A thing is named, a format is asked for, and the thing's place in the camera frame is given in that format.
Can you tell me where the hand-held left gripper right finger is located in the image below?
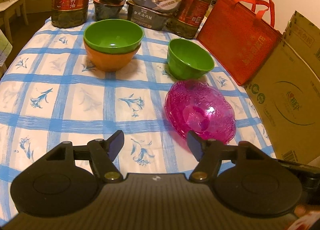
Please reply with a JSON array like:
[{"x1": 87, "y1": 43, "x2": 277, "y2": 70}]
[{"x1": 187, "y1": 130, "x2": 275, "y2": 183}]

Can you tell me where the large green bowl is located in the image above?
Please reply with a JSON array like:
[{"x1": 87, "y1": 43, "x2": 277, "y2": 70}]
[{"x1": 83, "y1": 19, "x2": 145, "y2": 54}]

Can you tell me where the red tote bag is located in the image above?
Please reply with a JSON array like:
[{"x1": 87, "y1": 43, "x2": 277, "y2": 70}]
[{"x1": 196, "y1": 0, "x2": 283, "y2": 87}]

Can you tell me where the orange bowl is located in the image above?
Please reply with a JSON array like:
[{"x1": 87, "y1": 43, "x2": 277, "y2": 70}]
[{"x1": 84, "y1": 41, "x2": 142, "y2": 72}]

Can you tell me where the green checkered chair cloth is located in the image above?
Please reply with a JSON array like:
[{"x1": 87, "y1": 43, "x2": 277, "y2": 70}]
[{"x1": 0, "y1": 29, "x2": 13, "y2": 71}]

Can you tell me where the small green bowl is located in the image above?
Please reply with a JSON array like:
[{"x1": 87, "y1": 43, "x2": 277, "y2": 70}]
[{"x1": 167, "y1": 38, "x2": 215, "y2": 81}]

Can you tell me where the dark rectangular instant meal box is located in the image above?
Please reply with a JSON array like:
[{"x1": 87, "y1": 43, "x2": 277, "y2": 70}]
[{"x1": 126, "y1": 0, "x2": 171, "y2": 31}]

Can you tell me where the large printed cardboard box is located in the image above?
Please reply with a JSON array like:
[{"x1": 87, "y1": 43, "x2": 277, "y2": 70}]
[{"x1": 243, "y1": 11, "x2": 320, "y2": 166}]

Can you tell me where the blue checkered floral tablecloth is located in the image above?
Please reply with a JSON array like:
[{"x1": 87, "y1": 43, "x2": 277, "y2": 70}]
[{"x1": 0, "y1": 2, "x2": 278, "y2": 197}]

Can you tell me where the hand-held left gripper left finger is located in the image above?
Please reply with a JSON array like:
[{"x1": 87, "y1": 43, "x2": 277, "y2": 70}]
[{"x1": 37, "y1": 130, "x2": 125, "y2": 183}]

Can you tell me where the white carved wooden chair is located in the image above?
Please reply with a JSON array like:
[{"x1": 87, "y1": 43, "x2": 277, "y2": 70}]
[{"x1": 0, "y1": 0, "x2": 28, "y2": 38}]

